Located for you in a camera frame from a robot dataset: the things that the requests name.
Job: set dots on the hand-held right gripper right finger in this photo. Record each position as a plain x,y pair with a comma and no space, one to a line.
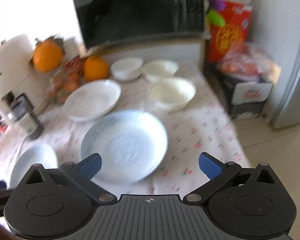
210,166

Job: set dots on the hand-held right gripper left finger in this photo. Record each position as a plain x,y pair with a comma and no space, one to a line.
91,166

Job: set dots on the light blue plate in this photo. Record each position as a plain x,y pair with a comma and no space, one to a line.
32,160
130,142

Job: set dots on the white plate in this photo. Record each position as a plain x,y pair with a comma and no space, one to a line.
92,97

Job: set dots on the cream bowl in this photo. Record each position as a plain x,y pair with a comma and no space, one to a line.
171,92
160,68

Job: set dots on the white bowl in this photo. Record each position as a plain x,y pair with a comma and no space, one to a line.
126,71

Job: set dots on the stack of white bowls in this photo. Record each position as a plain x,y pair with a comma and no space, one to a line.
71,47

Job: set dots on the cherry print tablecloth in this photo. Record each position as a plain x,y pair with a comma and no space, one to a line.
202,135

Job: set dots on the dark cardboard box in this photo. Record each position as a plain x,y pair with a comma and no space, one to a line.
247,97

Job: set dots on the dark glass jar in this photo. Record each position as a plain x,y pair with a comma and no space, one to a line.
25,120

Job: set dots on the bag of small tangerines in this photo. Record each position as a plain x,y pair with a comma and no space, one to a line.
65,87

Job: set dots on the large orange fruit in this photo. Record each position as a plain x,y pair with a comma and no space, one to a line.
96,68

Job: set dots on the plastic bag of oranges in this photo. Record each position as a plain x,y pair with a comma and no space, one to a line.
245,65

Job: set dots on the large orange with leaves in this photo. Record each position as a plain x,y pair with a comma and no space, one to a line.
47,55

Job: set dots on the white refrigerator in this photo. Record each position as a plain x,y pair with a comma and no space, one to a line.
295,80

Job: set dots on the white air fryer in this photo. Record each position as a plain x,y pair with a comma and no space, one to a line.
10,67

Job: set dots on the red gift box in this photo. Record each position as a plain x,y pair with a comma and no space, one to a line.
227,37

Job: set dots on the green plastic utensil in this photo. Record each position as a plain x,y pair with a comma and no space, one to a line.
215,17

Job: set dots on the black microwave oven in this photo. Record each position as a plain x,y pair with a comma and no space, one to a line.
140,12

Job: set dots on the purple plastic utensil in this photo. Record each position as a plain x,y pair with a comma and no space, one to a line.
217,4

